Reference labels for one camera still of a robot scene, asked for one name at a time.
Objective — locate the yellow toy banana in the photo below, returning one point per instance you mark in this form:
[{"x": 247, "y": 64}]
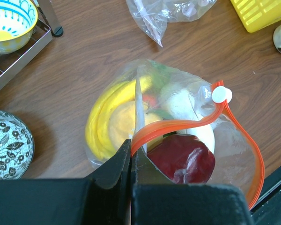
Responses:
[{"x": 96, "y": 130}]

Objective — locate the crumpled pink printed bag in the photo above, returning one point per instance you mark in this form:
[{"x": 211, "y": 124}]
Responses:
[{"x": 152, "y": 16}]

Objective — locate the red toy tomato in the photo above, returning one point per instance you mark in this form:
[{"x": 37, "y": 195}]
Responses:
[{"x": 149, "y": 100}]

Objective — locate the metal dish rack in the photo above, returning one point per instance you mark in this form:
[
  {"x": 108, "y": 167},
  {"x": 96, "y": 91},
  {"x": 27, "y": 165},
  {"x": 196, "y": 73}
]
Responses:
[{"x": 45, "y": 29}]

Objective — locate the white toy food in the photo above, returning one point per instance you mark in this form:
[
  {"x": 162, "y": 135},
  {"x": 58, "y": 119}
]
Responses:
[{"x": 180, "y": 104}]

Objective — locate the dark green toy lime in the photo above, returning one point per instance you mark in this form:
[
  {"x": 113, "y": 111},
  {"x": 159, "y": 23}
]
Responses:
[{"x": 161, "y": 75}]

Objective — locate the clear zip top bag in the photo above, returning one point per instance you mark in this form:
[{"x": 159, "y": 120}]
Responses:
[{"x": 180, "y": 123}]

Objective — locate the yellow plastic basket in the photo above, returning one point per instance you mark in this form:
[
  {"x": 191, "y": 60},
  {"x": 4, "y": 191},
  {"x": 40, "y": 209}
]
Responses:
[{"x": 257, "y": 14}]

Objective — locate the dark red toy fruit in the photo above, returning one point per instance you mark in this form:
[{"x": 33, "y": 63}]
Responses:
[{"x": 183, "y": 159}]

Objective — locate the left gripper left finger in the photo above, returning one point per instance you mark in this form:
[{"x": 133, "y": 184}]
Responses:
[{"x": 101, "y": 198}]

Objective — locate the yellow inside patterned bowl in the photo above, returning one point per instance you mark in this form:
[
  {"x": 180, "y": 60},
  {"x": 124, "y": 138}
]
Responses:
[{"x": 17, "y": 21}]

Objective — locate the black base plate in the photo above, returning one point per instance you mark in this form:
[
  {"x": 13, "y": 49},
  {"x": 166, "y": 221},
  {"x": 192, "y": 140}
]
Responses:
[{"x": 267, "y": 210}]

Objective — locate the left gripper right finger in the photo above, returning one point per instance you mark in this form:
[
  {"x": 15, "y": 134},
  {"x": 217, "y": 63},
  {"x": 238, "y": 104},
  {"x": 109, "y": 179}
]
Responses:
[{"x": 156, "y": 200}]

